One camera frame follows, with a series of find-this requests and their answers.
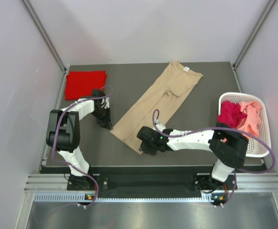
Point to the folded red t shirt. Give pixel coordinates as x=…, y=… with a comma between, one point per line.
x=80, y=84

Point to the aluminium frame rail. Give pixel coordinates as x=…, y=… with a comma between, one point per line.
x=246, y=182

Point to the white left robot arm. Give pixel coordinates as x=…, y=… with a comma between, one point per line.
x=63, y=132

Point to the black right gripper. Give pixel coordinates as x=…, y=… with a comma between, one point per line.
x=144, y=147

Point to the crimson t shirt in basket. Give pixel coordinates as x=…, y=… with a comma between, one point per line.
x=231, y=114

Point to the beige t shirt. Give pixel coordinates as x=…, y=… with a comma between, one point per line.
x=166, y=94

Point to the aluminium corner post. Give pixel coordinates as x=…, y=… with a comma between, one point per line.
x=261, y=21
x=40, y=28

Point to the white plastic laundry basket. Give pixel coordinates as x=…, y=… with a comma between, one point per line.
x=254, y=148

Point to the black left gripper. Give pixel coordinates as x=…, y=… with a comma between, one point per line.
x=107, y=122

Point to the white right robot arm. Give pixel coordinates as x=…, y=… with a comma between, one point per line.
x=229, y=146

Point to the aluminium corner post left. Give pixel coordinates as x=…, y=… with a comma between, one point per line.
x=40, y=28

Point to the aluminium corner post right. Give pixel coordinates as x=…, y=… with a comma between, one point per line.
x=261, y=21

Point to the pink t shirt in basket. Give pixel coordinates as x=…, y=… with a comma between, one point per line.
x=251, y=123

